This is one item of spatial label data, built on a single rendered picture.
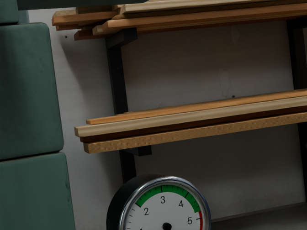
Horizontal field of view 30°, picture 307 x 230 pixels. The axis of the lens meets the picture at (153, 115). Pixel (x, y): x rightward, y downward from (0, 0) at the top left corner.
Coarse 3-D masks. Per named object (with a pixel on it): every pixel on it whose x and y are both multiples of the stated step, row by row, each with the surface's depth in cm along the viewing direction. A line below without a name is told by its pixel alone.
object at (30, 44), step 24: (24, 24) 38; (0, 48) 38; (24, 48) 38; (48, 48) 39; (0, 72) 38; (24, 72) 38; (48, 72) 39; (0, 96) 38; (24, 96) 38; (48, 96) 39; (0, 120) 38; (24, 120) 38; (48, 120) 39; (0, 144) 38; (24, 144) 38; (48, 144) 39
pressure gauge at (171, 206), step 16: (144, 176) 37; (160, 176) 36; (128, 192) 35; (144, 192) 35; (160, 192) 35; (176, 192) 36; (192, 192) 36; (112, 208) 36; (128, 208) 34; (144, 208) 35; (160, 208) 35; (176, 208) 36; (192, 208) 36; (208, 208) 36; (112, 224) 35; (128, 224) 35; (144, 224) 35; (160, 224) 35; (176, 224) 36; (192, 224) 36; (208, 224) 36
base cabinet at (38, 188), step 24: (0, 168) 38; (24, 168) 38; (48, 168) 39; (0, 192) 38; (24, 192) 38; (48, 192) 39; (0, 216) 38; (24, 216) 38; (48, 216) 39; (72, 216) 40
